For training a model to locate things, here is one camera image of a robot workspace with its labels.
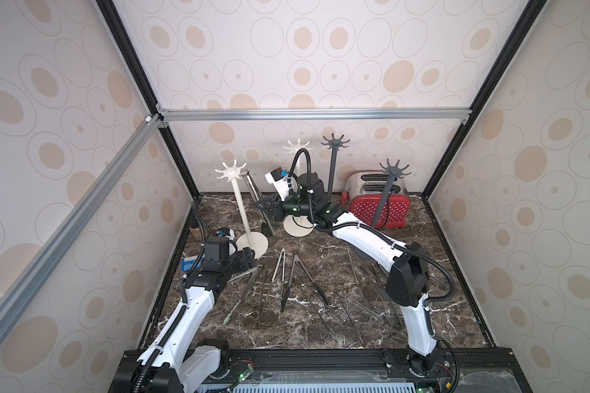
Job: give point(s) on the cream utensil rack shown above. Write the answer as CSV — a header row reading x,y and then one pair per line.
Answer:
x,y
257,241
297,226

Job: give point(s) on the horizontal aluminium frame bar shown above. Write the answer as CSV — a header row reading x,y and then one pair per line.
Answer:
x,y
331,114

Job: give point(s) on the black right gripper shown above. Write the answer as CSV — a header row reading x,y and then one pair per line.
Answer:
x,y
277,210

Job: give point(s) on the dark grey rack back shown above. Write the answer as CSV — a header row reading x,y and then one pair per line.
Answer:
x,y
334,144

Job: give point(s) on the white handled steel tongs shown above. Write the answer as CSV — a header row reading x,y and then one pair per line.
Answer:
x,y
279,270

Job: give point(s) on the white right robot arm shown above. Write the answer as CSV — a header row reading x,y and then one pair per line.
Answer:
x,y
414,282

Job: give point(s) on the dark grey rack near toaster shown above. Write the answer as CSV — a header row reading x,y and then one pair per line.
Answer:
x,y
393,173

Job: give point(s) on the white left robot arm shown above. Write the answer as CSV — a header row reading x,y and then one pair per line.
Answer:
x,y
166,365

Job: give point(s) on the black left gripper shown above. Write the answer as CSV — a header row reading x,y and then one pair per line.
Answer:
x,y
247,258

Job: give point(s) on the diagonal aluminium frame bar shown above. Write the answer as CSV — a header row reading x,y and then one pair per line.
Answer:
x,y
28,284

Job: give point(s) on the red polka dot toaster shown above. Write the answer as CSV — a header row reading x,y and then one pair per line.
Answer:
x,y
364,196

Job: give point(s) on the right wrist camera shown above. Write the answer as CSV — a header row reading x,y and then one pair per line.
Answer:
x,y
282,181

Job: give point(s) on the slim steel tongs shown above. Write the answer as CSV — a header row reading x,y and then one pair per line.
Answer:
x,y
265,284

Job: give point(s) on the blue snack packet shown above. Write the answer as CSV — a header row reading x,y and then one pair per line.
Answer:
x,y
188,262

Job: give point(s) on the brown spice jar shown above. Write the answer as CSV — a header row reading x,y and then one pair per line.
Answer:
x,y
195,233

